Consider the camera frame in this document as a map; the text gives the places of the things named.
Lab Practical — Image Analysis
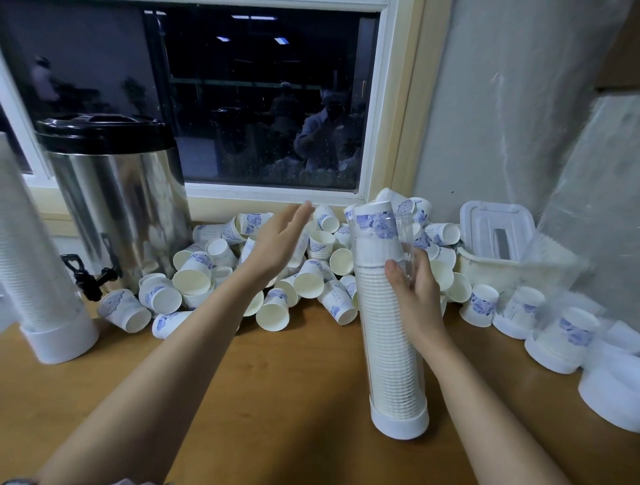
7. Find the person's left hand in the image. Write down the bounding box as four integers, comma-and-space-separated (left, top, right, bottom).
240, 202, 316, 291

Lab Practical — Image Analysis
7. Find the person's right hand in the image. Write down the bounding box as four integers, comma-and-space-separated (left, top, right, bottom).
385, 250, 451, 361

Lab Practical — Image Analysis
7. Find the pile of paper cups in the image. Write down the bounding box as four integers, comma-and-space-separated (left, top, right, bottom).
97, 188, 501, 339

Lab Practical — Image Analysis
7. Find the person's left forearm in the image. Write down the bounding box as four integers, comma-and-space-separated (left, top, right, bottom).
35, 274, 271, 485

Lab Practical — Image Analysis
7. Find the person's right forearm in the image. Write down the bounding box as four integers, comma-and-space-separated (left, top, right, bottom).
420, 340, 571, 485

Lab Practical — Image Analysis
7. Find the translucent plastic box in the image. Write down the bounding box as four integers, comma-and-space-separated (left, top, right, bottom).
457, 248, 586, 296

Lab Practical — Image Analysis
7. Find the white plastic lid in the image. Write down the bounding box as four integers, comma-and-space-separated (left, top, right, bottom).
460, 201, 536, 261

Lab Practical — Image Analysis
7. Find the white framed window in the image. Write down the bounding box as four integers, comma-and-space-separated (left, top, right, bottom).
0, 0, 456, 221

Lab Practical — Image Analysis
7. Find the stainless steel water dispenser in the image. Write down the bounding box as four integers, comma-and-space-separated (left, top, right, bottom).
35, 113, 193, 303

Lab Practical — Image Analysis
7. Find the clear plastic bag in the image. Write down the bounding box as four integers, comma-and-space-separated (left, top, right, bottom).
540, 95, 640, 331

